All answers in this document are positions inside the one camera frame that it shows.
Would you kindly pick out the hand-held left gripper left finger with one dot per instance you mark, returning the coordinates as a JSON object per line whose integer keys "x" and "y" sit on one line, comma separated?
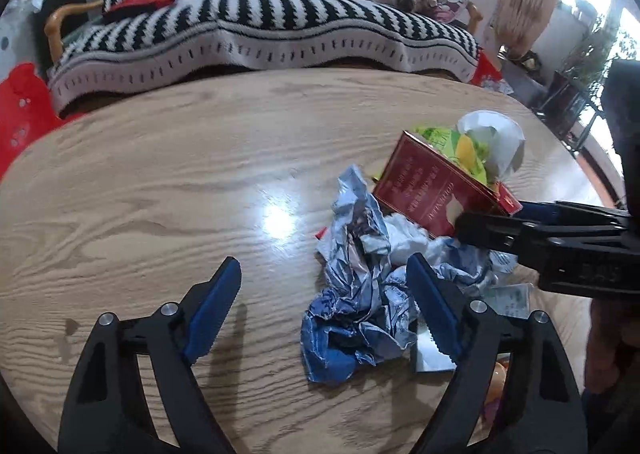
{"x": 215, "y": 304}

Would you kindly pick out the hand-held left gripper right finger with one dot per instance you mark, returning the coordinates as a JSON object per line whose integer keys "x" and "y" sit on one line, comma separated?
{"x": 432, "y": 299}

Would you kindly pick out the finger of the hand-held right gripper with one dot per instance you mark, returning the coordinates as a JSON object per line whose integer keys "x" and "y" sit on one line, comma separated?
{"x": 490, "y": 231}
{"x": 537, "y": 210}

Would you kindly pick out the red cardboard box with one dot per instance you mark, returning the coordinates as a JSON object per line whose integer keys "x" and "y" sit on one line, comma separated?
{"x": 425, "y": 184}

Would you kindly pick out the blue foil wrapper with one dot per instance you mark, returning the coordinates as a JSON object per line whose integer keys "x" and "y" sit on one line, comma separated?
{"x": 350, "y": 314}

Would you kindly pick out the person's right hand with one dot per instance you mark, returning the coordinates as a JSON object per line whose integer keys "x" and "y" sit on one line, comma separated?
{"x": 607, "y": 339}

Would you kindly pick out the pale blue white wrapper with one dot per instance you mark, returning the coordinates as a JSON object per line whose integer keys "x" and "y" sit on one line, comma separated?
{"x": 475, "y": 269}

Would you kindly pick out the silver serrated sachet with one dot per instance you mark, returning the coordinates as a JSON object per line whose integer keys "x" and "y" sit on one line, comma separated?
{"x": 430, "y": 359}

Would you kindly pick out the printed paper receipt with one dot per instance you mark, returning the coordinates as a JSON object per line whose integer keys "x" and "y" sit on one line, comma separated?
{"x": 510, "y": 299}

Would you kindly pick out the white crumpled tissue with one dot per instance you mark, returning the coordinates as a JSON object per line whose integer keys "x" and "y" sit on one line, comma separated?
{"x": 405, "y": 234}

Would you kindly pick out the yellow green snack wrapper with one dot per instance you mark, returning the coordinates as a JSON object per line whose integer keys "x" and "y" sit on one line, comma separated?
{"x": 465, "y": 149}

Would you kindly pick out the white paper cup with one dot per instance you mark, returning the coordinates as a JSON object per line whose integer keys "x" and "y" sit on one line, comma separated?
{"x": 492, "y": 134}

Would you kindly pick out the orange round object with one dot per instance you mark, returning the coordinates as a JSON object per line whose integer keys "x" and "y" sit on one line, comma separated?
{"x": 500, "y": 379}

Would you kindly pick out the red plastic bag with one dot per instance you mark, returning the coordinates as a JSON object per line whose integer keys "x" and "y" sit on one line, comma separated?
{"x": 487, "y": 69}

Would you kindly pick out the green potted plant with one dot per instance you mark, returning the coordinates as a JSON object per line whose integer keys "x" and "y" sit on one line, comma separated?
{"x": 595, "y": 54}

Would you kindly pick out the pink cartoon cushion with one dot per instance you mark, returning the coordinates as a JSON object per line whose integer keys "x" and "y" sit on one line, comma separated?
{"x": 452, "y": 4}

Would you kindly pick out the red bear-shaped plastic stool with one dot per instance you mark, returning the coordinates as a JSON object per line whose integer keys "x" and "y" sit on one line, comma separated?
{"x": 25, "y": 109}

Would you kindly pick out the black white striped sofa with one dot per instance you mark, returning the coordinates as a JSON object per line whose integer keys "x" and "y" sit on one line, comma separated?
{"x": 250, "y": 19}

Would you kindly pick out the white cabinet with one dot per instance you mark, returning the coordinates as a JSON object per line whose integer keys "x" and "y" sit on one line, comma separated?
{"x": 20, "y": 34}

